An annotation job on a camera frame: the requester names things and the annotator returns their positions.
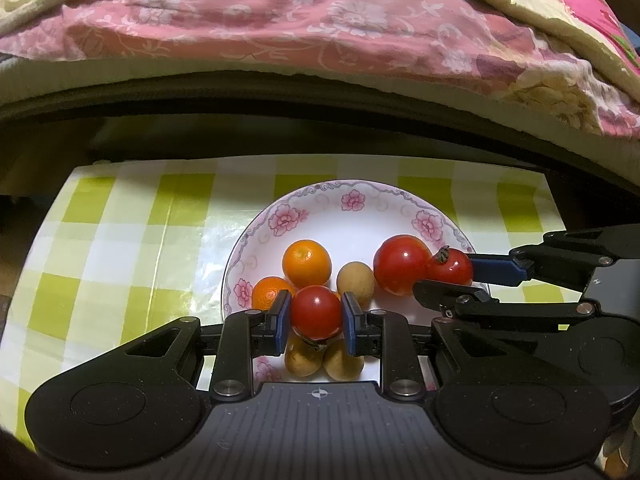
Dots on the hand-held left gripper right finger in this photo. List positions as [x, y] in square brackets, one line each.
[351, 325]

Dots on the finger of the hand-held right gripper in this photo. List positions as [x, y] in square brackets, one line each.
[497, 270]
[450, 294]

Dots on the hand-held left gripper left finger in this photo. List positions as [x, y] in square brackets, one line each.
[281, 322]

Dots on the oblong cherry tomato with stem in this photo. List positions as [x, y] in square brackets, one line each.
[452, 267]

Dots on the small orange mandarin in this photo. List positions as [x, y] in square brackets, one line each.
[267, 294]

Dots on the small red cherry tomato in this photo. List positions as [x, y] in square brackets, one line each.
[316, 311]

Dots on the brown longan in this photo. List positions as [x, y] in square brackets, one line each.
[342, 362]
[355, 282]
[301, 359]

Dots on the large red tomato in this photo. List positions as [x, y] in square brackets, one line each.
[400, 264]

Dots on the large orange mandarin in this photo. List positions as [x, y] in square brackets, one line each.
[306, 262]

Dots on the white floral rimmed plate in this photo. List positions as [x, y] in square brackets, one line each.
[345, 227]

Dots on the green checkered plastic tablecloth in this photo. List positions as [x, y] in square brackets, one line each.
[125, 240]

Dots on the dark framed bed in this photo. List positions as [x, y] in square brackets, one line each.
[250, 110]

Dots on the cream and green quilt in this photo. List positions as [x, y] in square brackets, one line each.
[540, 15]

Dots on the bright pink floral blanket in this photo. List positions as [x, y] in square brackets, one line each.
[595, 15]

